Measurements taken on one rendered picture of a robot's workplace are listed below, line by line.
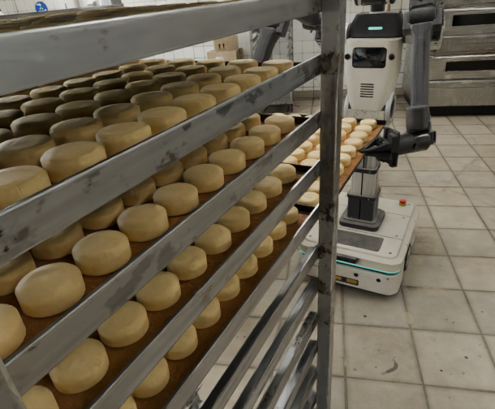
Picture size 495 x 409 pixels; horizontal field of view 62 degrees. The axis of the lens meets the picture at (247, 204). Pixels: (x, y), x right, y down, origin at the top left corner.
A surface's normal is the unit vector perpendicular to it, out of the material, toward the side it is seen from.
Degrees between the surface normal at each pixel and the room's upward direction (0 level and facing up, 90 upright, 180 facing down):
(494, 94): 92
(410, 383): 0
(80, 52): 90
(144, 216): 0
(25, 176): 0
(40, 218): 90
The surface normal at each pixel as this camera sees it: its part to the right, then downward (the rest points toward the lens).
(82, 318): 0.88, 0.17
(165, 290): -0.07, -0.88
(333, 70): -0.47, 0.44
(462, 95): -0.17, 0.50
